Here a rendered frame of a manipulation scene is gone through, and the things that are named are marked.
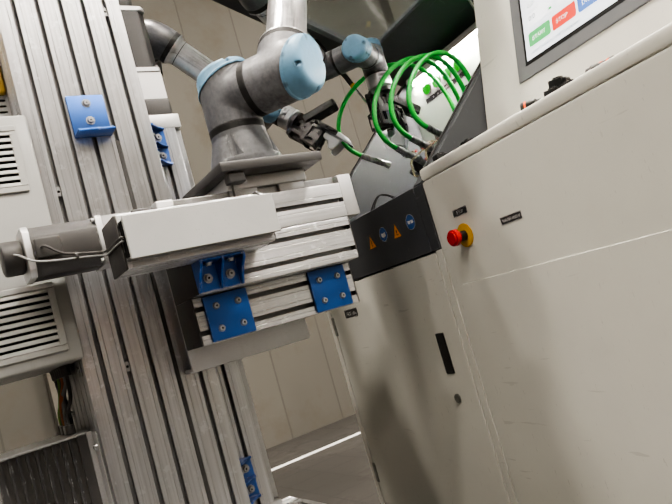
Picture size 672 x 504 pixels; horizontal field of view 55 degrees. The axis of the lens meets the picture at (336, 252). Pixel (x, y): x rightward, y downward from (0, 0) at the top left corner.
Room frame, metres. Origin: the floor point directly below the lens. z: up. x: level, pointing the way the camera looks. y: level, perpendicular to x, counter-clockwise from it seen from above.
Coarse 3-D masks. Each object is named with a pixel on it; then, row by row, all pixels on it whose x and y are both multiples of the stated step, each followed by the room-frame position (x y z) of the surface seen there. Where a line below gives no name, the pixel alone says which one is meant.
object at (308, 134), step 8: (296, 112) 1.99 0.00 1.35; (296, 120) 1.99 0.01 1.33; (312, 120) 1.97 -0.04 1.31; (288, 128) 1.99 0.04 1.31; (296, 128) 1.99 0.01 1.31; (304, 128) 1.99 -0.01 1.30; (312, 128) 1.96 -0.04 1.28; (320, 128) 1.96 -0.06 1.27; (288, 136) 2.02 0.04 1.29; (296, 136) 2.00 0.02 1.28; (304, 136) 1.96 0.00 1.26; (312, 136) 1.96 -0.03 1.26; (320, 136) 1.96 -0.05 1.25; (304, 144) 2.01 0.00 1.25; (312, 144) 1.95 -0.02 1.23; (320, 144) 2.00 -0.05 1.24
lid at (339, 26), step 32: (224, 0) 2.06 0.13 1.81; (320, 0) 2.00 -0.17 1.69; (352, 0) 1.98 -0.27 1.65; (384, 0) 1.95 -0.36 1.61; (416, 0) 1.93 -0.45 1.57; (448, 0) 1.88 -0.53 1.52; (320, 32) 2.15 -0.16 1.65; (352, 32) 2.13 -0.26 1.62; (384, 32) 2.10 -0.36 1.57; (416, 32) 2.05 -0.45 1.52; (448, 32) 2.02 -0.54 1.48
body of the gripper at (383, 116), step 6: (372, 90) 1.85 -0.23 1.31; (384, 90) 1.86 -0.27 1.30; (366, 96) 1.87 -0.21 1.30; (372, 96) 1.88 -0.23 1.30; (378, 96) 1.86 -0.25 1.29; (384, 96) 1.88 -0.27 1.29; (378, 102) 1.85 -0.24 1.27; (384, 102) 1.87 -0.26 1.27; (378, 108) 1.83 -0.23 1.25; (384, 108) 1.84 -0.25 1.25; (396, 108) 1.86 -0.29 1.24; (378, 114) 1.84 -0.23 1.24; (384, 114) 1.84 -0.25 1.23; (396, 114) 1.86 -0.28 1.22; (378, 120) 1.85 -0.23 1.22; (384, 120) 1.83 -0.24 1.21; (390, 120) 1.84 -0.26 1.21; (384, 126) 1.86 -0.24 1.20; (390, 126) 1.90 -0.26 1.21
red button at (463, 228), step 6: (462, 228) 1.39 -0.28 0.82; (468, 228) 1.37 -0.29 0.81; (450, 234) 1.37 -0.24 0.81; (456, 234) 1.36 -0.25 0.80; (462, 234) 1.37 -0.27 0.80; (468, 234) 1.37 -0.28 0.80; (450, 240) 1.37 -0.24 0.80; (456, 240) 1.36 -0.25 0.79; (462, 240) 1.38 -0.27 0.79; (468, 240) 1.38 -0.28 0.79; (468, 246) 1.39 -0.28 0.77
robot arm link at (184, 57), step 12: (156, 24) 1.74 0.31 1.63; (156, 36) 1.72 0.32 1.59; (168, 36) 1.73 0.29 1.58; (180, 36) 1.75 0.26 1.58; (156, 48) 1.74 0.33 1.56; (168, 48) 1.74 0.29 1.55; (180, 48) 1.75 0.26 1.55; (192, 48) 1.78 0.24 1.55; (168, 60) 1.77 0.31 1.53; (180, 60) 1.76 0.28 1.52; (192, 60) 1.77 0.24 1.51; (204, 60) 1.78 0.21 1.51; (192, 72) 1.79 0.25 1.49; (264, 120) 1.86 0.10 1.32
